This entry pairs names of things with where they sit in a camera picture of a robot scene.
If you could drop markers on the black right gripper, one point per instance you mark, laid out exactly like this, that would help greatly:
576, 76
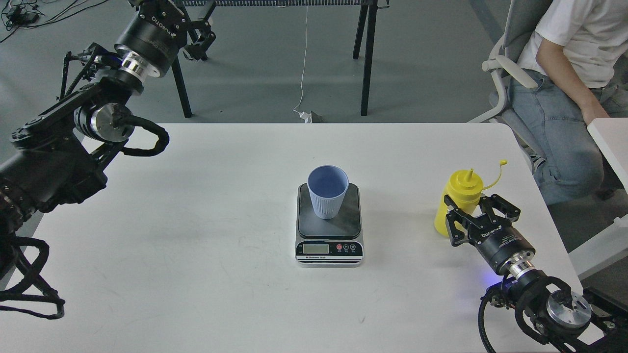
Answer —
502, 246

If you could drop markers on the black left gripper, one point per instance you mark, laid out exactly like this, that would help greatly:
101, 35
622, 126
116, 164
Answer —
159, 30

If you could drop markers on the yellow squeeze bottle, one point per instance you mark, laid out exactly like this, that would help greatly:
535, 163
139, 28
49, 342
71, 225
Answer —
464, 187

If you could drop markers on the blue ribbed plastic cup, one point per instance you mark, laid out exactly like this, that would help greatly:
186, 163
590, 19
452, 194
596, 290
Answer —
327, 186

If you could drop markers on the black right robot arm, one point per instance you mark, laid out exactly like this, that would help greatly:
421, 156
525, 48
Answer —
545, 307

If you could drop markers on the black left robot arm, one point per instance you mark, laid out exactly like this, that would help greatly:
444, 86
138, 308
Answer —
63, 152

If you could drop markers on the digital kitchen scale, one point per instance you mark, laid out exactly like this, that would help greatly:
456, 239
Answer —
336, 242

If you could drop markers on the white power adapter on floor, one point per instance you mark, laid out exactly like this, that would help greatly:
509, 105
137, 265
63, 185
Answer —
311, 117

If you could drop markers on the seated person in white shirt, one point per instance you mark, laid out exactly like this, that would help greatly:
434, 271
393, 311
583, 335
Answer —
571, 56

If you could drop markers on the grey office chair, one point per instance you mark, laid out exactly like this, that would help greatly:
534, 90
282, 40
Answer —
522, 19

